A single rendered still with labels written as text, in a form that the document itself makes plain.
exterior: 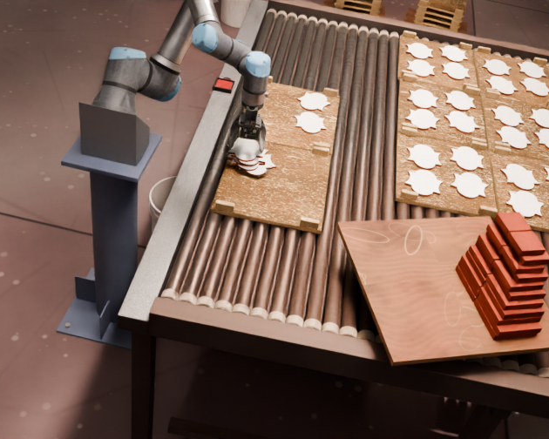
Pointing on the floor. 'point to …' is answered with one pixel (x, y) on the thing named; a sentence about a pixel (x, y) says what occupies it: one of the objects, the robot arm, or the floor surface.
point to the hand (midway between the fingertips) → (246, 148)
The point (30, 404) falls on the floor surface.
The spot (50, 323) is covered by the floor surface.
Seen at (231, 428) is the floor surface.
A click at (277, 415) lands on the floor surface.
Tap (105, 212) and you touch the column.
